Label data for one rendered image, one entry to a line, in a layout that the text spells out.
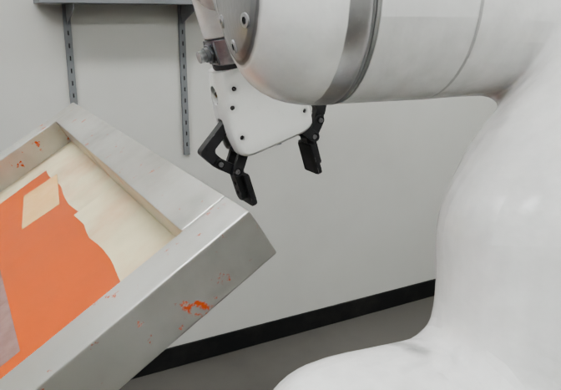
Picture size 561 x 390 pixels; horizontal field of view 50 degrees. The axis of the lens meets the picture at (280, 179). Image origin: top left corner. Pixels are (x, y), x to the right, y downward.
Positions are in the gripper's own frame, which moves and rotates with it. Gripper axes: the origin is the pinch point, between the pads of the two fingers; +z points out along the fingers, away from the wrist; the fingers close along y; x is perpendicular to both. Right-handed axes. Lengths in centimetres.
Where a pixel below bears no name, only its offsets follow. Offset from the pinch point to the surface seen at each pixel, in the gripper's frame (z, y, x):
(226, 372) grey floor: 162, 23, 183
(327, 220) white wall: 123, 107, 200
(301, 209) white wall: 109, 94, 200
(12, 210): -4.9, -28.5, 15.0
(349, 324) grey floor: 186, 100, 194
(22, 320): -4.2, -30.8, -12.7
